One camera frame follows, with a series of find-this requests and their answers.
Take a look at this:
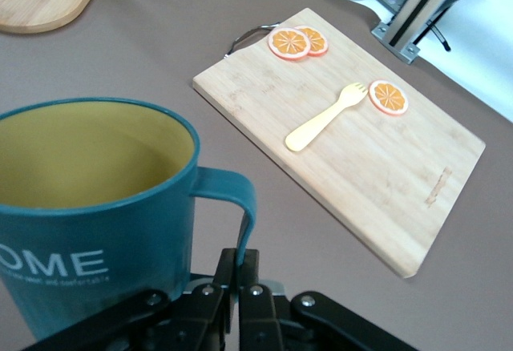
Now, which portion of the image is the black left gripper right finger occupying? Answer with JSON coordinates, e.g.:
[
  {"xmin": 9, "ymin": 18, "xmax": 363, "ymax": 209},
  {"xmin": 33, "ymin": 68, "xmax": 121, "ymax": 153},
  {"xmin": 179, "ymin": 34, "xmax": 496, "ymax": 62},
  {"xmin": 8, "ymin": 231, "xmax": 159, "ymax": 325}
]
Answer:
[{"xmin": 239, "ymin": 248, "xmax": 422, "ymax": 351}]

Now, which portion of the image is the aluminium frame post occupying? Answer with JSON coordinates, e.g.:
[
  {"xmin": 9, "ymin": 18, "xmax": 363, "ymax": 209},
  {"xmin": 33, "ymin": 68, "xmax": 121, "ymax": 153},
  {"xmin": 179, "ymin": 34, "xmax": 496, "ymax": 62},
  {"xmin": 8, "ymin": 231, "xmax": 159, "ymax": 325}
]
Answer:
[{"xmin": 370, "ymin": 0, "xmax": 466, "ymax": 66}]

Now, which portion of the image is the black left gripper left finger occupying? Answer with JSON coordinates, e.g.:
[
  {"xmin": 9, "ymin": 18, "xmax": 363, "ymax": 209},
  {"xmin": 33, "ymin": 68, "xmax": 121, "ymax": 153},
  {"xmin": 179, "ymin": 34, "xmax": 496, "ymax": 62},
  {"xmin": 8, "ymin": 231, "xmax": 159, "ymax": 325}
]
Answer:
[{"xmin": 23, "ymin": 248, "xmax": 240, "ymax": 351}]

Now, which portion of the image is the orange slice toy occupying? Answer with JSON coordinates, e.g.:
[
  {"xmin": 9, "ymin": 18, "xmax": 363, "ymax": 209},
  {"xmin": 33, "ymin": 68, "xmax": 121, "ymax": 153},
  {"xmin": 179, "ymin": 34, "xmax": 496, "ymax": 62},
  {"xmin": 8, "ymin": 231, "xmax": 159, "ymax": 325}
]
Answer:
[
  {"xmin": 267, "ymin": 26, "xmax": 312, "ymax": 62},
  {"xmin": 368, "ymin": 79, "xmax": 410, "ymax": 116},
  {"xmin": 294, "ymin": 25, "xmax": 329, "ymax": 57}
]

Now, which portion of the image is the teal mug yellow inside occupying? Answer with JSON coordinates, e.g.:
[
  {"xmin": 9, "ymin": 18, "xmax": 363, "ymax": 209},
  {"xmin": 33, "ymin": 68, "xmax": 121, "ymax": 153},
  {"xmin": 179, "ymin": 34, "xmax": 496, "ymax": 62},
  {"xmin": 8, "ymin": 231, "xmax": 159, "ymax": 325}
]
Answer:
[{"xmin": 0, "ymin": 97, "xmax": 257, "ymax": 342}]

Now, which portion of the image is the wooden cutting board metal handle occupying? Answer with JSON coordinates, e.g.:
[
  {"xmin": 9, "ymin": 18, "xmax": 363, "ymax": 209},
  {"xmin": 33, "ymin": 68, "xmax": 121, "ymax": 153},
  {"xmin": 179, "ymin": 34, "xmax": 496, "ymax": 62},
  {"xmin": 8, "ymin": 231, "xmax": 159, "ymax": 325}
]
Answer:
[{"xmin": 192, "ymin": 7, "xmax": 487, "ymax": 279}]

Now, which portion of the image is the yellow plastic fork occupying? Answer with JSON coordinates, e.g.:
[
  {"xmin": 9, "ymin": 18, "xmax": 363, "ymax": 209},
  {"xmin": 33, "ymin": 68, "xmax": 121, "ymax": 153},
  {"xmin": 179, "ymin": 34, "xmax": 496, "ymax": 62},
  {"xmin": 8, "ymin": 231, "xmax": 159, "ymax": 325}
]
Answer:
[{"xmin": 285, "ymin": 82, "xmax": 368, "ymax": 152}]

